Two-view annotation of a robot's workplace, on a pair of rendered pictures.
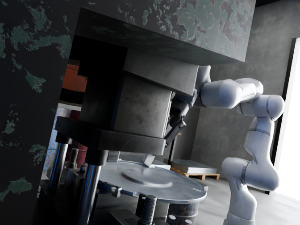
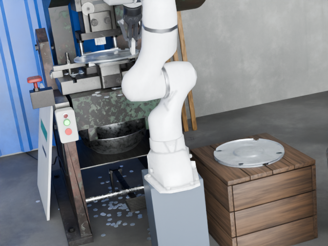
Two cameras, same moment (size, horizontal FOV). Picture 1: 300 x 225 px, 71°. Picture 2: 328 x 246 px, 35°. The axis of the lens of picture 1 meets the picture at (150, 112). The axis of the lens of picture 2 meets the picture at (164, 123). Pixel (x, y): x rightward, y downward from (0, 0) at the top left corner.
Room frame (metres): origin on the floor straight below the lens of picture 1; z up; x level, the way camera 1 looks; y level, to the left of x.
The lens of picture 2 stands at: (1.68, -2.02, 1.16)
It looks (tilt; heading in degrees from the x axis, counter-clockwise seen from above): 17 degrees down; 115
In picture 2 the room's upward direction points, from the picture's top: 7 degrees counter-clockwise
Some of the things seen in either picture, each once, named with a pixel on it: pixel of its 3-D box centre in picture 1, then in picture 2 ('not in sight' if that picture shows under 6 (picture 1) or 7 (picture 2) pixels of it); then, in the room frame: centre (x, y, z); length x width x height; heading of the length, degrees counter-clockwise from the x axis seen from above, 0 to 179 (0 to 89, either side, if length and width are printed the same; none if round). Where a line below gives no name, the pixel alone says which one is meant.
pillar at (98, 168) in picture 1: (91, 181); (81, 48); (0.34, 0.07, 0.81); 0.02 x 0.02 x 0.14
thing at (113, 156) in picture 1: (110, 151); (99, 40); (0.45, 0.07, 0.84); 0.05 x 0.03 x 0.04; 39
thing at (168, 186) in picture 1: (146, 177); (106, 55); (0.52, -0.02, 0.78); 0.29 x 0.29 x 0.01
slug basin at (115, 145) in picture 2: not in sight; (114, 136); (0.44, 0.07, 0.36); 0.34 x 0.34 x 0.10
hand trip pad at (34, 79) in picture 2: not in sight; (35, 86); (0.34, -0.31, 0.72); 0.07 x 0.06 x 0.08; 129
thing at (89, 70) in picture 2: (91, 208); (103, 65); (0.44, 0.08, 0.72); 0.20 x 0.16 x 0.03; 39
